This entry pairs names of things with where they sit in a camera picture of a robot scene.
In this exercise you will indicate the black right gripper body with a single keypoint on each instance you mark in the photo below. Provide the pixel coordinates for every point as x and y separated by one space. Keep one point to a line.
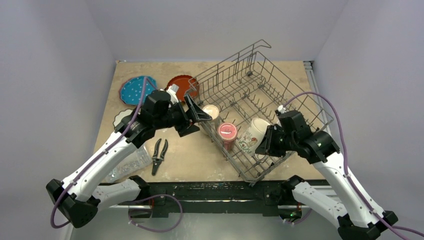
269 140

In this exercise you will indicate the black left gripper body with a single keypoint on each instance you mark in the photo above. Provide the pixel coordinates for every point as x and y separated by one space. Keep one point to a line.
177 118

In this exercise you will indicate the green interior mushroom mug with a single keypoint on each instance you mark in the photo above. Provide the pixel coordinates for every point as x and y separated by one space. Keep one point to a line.
252 137

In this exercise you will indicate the tall cream seahorse cup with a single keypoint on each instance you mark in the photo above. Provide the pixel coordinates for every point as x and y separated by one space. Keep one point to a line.
214 112

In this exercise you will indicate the pink ghost pattern mug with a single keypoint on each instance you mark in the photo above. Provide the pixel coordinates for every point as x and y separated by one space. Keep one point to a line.
228 133

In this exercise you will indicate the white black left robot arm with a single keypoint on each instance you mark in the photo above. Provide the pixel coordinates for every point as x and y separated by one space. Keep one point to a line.
81 195

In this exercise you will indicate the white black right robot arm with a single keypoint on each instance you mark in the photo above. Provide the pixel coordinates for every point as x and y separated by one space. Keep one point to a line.
356 215

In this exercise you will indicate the orange fluted plate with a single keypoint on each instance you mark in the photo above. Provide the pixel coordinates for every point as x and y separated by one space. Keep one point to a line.
186 85

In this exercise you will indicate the blue polka dot plate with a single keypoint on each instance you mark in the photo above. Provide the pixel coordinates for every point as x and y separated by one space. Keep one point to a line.
131 91

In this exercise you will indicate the clear plastic screw box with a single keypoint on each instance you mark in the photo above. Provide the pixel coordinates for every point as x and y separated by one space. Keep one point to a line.
132 163

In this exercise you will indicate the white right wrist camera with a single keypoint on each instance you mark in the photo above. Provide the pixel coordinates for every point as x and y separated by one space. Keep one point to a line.
280 110

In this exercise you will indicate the grey wire dish rack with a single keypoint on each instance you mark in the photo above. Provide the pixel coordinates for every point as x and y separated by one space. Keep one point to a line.
247 85

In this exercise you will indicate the black grey wire stripper pliers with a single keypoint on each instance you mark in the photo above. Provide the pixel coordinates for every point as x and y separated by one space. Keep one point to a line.
158 156

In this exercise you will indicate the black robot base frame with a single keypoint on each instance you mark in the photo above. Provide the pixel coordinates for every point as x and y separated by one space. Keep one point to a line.
269 198

